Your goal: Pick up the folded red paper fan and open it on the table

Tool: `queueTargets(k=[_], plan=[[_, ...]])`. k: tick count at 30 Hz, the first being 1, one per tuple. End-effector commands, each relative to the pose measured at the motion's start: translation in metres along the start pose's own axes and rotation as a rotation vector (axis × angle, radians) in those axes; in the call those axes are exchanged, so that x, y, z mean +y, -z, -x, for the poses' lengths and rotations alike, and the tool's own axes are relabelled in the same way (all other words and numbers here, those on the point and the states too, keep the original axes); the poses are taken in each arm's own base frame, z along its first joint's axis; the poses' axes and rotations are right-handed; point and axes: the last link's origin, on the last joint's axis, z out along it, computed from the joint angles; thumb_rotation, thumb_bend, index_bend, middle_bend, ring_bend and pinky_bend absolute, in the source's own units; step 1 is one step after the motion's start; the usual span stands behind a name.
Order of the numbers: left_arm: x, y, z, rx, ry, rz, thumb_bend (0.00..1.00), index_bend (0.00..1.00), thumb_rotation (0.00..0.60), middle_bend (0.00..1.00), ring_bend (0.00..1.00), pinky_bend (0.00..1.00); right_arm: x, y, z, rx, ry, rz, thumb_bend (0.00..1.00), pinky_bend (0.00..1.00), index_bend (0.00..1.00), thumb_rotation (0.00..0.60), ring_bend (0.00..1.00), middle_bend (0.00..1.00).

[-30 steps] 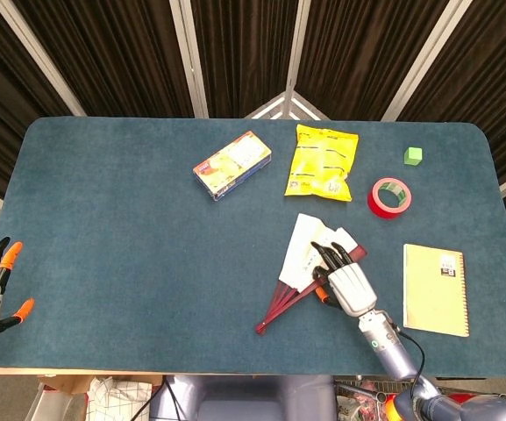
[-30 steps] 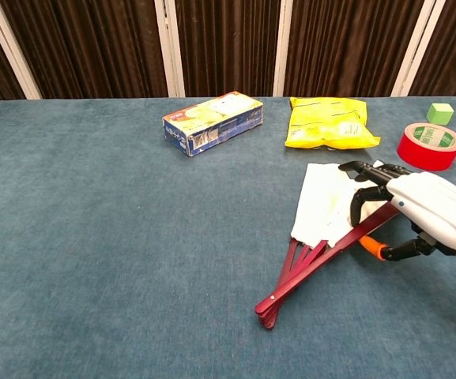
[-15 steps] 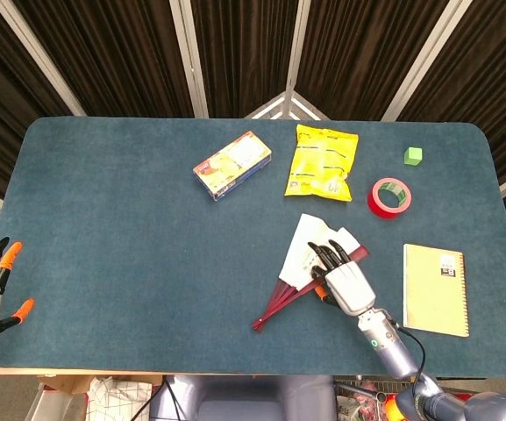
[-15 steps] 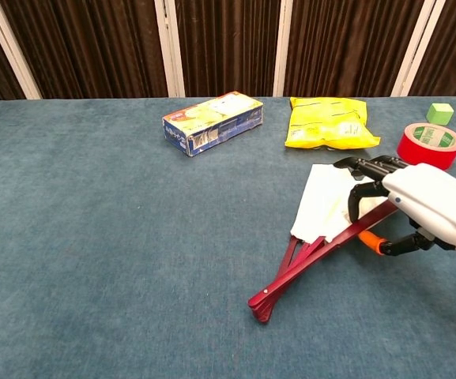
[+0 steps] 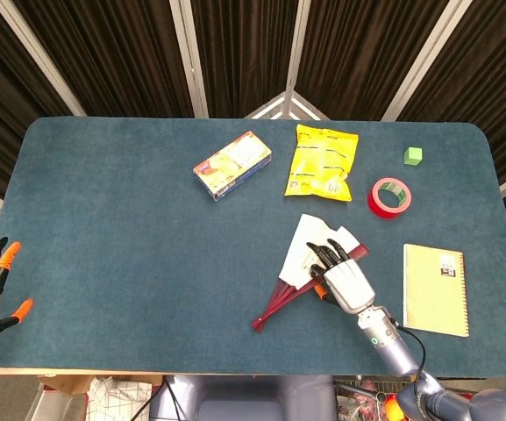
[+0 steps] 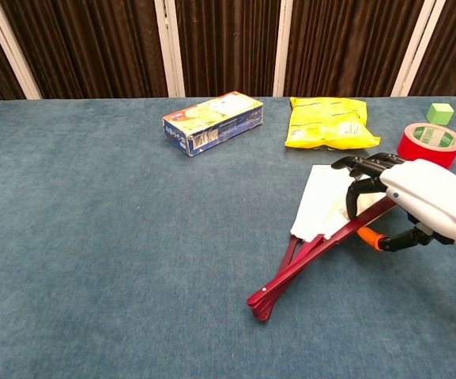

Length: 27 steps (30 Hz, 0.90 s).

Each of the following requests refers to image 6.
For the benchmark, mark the yellow snack bag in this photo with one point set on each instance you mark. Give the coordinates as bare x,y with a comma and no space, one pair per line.
326,122

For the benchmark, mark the red adhesive tape roll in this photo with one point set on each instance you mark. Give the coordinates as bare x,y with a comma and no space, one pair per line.
445,154

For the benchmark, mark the blue and yellow cardboard box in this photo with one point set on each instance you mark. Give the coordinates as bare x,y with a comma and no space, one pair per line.
212,122

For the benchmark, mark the red ribbed paper folding fan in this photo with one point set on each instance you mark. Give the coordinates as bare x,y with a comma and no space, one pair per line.
318,197

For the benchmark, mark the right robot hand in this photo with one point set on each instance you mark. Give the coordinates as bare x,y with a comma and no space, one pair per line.
429,189

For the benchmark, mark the green cube block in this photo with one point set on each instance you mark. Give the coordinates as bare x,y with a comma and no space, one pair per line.
439,114

